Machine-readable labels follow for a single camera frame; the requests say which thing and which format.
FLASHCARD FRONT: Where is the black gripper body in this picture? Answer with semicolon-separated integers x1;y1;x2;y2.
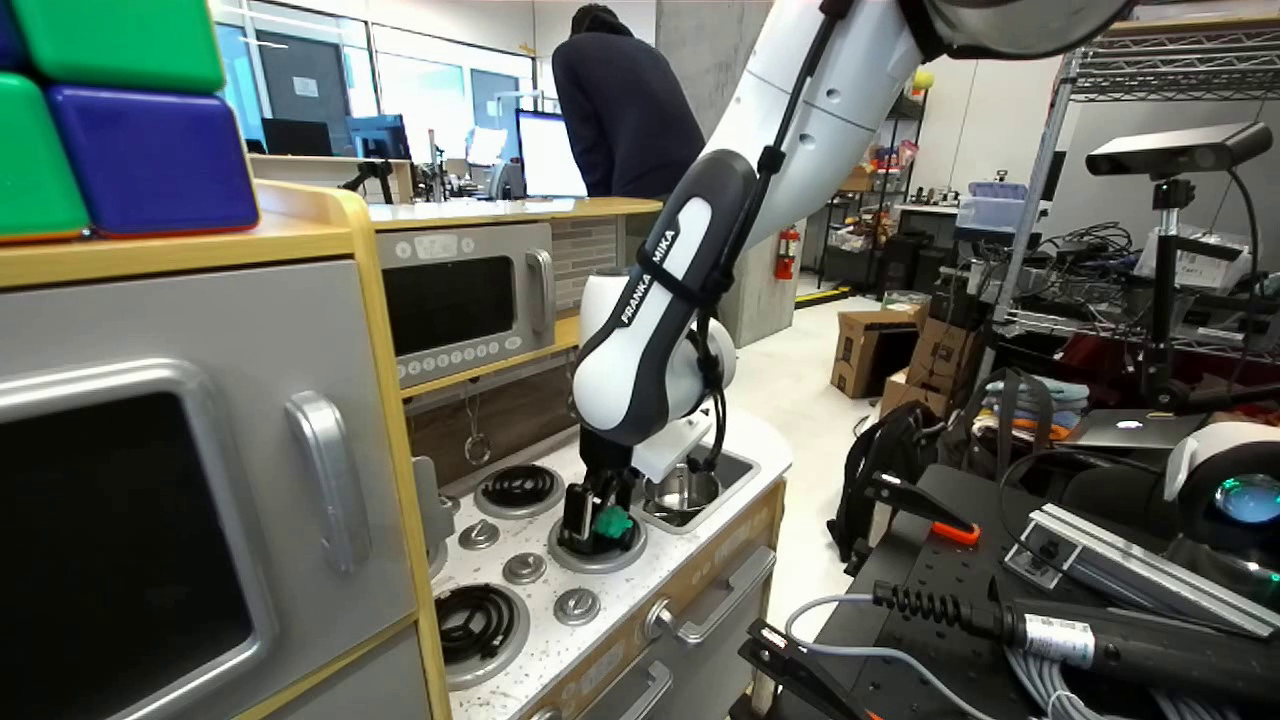
579;427;641;509

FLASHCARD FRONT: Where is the green toy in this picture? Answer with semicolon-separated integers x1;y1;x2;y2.
591;504;637;546

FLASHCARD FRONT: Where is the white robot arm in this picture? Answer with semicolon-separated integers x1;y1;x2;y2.
562;0;1136;550

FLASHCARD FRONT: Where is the small metal pot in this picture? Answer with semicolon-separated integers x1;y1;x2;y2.
649;463;722;516

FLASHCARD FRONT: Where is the black rear stove burner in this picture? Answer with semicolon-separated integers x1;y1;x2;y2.
480;463;562;516

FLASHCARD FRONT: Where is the black stove burner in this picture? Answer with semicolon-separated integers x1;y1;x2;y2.
437;584;523;667
480;463;562;516

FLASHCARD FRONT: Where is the toy kitchen stove counter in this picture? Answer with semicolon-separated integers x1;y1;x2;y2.
431;411;794;720

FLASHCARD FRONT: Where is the black front stove burner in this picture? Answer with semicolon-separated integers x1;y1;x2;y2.
437;584;523;667

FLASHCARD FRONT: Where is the toy microwave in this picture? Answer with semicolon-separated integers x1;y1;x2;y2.
377;225;558;389

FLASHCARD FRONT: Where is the red fire extinguisher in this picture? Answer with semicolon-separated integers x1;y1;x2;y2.
773;225;805;280

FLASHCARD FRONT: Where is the black clamp orange tip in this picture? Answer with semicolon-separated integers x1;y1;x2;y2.
870;471;985;550

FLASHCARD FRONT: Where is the white laptop monitor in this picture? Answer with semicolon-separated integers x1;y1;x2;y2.
515;110;584;202

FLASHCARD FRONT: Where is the person in dark sweater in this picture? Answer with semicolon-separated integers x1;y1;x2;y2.
553;4;705;202

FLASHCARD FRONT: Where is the cardboard box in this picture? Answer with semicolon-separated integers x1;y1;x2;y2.
907;318;985;395

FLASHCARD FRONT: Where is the grey toy oven cabinet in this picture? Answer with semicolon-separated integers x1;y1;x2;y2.
0;183;448;720

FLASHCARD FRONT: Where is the aluminium extrusion bar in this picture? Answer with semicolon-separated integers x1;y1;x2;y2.
1006;504;1280;639

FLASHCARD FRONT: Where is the purple foam block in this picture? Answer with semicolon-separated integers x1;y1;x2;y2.
48;85;261;237

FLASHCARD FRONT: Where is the white device with blue light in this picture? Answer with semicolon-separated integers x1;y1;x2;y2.
1164;421;1280;556

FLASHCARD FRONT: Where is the green foam block lower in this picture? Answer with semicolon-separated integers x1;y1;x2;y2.
0;73;90;240

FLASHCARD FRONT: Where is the green foam block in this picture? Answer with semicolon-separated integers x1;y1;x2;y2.
0;73;90;240
0;0;225;93

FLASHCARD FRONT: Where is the black cable with connector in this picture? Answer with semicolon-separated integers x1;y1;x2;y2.
870;582;1280;708

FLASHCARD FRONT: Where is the black camera on stand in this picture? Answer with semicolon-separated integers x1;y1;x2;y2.
1083;121;1272;182

